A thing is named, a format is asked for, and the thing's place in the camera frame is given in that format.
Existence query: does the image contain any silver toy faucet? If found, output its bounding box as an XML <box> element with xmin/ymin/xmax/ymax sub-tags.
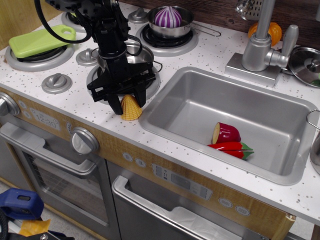
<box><xmin>224</xmin><ymin>0</ymin><xmax>299</xmax><ymax>87</ymax></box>

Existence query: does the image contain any silver oven dial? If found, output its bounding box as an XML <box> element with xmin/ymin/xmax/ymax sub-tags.
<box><xmin>70</xmin><ymin>127</ymin><xmax>100</xmax><ymax>155</ymax></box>
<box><xmin>0</xmin><ymin>92</ymin><xmax>20</xmax><ymax>117</ymax></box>

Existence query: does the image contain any green cutting board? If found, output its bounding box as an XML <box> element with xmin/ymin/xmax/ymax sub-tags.
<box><xmin>8</xmin><ymin>24</ymin><xmax>76</xmax><ymax>59</ymax></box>

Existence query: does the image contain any silver oven dial right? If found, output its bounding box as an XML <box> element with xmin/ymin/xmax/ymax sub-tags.
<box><xmin>70</xmin><ymin>127</ymin><xmax>100</xmax><ymax>155</ymax></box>

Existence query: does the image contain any red toy chili pepper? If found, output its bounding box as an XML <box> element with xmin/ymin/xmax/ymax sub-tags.
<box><xmin>208</xmin><ymin>141</ymin><xmax>254</xmax><ymax>160</ymax></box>

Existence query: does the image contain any front right stove burner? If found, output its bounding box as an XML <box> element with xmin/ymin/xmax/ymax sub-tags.
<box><xmin>86</xmin><ymin>63</ymin><xmax>161</xmax><ymax>105</ymax></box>

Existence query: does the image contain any back right stove burner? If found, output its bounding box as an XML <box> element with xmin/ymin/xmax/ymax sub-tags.
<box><xmin>135</xmin><ymin>24</ymin><xmax>198</xmax><ymax>57</ymax></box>

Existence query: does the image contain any back left stove burner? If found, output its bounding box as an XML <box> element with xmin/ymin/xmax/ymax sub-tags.
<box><xmin>61</xmin><ymin>12</ymin><xmax>86</xmax><ymax>33</ymax></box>

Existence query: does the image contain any red purple toy vegetable half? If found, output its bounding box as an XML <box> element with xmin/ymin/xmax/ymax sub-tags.
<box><xmin>212</xmin><ymin>122</ymin><xmax>242</xmax><ymax>144</ymax></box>

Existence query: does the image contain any grey sink basin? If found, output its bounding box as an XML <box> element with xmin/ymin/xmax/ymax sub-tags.
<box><xmin>139</xmin><ymin>67</ymin><xmax>319</xmax><ymax>185</ymax></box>

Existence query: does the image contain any blue clamp tool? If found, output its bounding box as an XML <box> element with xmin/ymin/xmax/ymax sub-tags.
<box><xmin>0</xmin><ymin>188</ymin><xmax>44</xmax><ymax>220</ymax></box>

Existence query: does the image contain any stove burner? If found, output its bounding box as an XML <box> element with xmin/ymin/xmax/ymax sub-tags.
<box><xmin>5</xmin><ymin>44</ymin><xmax>75</xmax><ymax>72</ymax></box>
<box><xmin>86</xmin><ymin>63</ymin><xmax>161</xmax><ymax>105</ymax></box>
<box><xmin>135</xmin><ymin>24</ymin><xmax>198</xmax><ymax>57</ymax></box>
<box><xmin>61</xmin><ymin>12</ymin><xmax>86</xmax><ymax>33</ymax></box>

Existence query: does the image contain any yellow tape piece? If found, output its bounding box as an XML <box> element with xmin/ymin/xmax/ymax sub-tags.
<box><xmin>18</xmin><ymin>219</ymin><xmax>51</xmax><ymax>237</ymax></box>

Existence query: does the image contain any oven door with handle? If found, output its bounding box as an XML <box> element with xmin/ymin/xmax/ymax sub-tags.
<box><xmin>0</xmin><ymin>122</ymin><xmax>121</xmax><ymax>240</ymax></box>

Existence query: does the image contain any steel saucepan with handle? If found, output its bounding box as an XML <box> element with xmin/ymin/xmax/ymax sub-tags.
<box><xmin>147</xmin><ymin>5</ymin><xmax>221</xmax><ymax>39</ymax></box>

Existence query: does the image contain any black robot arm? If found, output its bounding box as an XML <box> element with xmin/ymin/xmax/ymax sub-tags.
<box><xmin>34</xmin><ymin>0</ymin><xmax>156</xmax><ymax>115</ymax></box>

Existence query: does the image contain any silver stovetop knob back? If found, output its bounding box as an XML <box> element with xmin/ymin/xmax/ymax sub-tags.
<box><xmin>128</xmin><ymin>7</ymin><xmax>148</xmax><ymax>24</ymax></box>

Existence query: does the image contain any steel pot lid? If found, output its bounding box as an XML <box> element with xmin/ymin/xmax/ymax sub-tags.
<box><xmin>288</xmin><ymin>46</ymin><xmax>320</xmax><ymax>88</ymax></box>

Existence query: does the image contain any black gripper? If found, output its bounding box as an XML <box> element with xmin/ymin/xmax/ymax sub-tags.
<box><xmin>87</xmin><ymin>54</ymin><xmax>156</xmax><ymax>115</ymax></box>

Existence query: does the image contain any dishwasher door with handle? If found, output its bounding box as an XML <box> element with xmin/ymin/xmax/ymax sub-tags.
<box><xmin>107</xmin><ymin>161</ymin><xmax>267</xmax><ymax>240</ymax></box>

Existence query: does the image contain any hanging steel utensil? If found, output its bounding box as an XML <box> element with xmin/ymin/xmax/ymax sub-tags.
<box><xmin>235</xmin><ymin>0</ymin><xmax>263</xmax><ymax>21</ymax></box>

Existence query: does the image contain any silver stovetop knob front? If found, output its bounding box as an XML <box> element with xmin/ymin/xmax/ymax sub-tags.
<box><xmin>41</xmin><ymin>73</ymin><xmax>73</xmax><ymax>94</ymax></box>

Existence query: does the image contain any black cable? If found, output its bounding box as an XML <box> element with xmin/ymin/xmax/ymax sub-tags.
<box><xmin>34</xmin><ymin>0</ymin><xmax>92</xmax><ymax>45</ymax></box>

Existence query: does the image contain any silver stovetop knob middle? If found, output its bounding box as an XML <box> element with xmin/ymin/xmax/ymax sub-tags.
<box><xmin>75</xmin><ymin>48</ymin><xmax>99</xmax><ymax>67</ymax></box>

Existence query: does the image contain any orange toy pumpkin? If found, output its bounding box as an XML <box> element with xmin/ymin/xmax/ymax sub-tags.
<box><xmin>247</xmin><ymin>22</ymin><xmax>282</xmax><ymax>47</ymax></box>

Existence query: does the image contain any silver oven dial left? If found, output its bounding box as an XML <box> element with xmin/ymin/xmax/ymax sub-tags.
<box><xmin>0</xmin><ymin>92</ymin><xmax>20</xmax><ymax>117</ymax></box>

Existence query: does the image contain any yellow toy corn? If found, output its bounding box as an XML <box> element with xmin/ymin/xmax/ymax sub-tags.
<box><xmin>121</xmin><ymin>94</ymin><xmax>142</xmax><ymax>121</ymax></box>

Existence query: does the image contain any silver stovetop knob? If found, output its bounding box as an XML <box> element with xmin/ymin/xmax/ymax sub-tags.
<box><xmin>75</xmin><ymin>48</ymin><xmax>99</xmax><ymax>67</ymax></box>
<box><xmin>41</xmin><ymin>73</ymin><xmax>73</xmax><ymax>94</ymax></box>
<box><xmin>128</xmin><ymin>7</ymin><xmax>148</xmax><ymax>24</ymax></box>

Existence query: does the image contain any front left stove burner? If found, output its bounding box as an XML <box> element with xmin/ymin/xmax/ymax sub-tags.
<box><xmin>5</xmin><ymin>44</ymin><xmax>75</xmax><ymax>72</ymax></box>

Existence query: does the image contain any purple white toy onion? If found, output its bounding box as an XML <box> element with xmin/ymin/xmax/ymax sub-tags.
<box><xmin>154</xmin><ymin>6</ymin><xmax>182</xmax><ymax>28</ymax></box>

